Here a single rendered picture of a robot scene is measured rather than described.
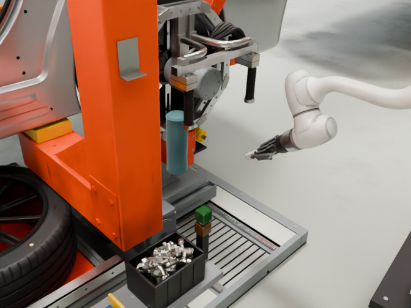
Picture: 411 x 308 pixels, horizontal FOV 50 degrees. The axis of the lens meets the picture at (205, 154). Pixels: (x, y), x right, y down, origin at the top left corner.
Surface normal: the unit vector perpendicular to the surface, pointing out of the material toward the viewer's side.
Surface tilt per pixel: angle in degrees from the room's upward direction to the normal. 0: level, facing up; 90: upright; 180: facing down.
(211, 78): 90
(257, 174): 0
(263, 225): 0
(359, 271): 0
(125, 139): 90
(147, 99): 90
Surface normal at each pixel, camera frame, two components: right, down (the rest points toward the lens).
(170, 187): 0.04, -0.85
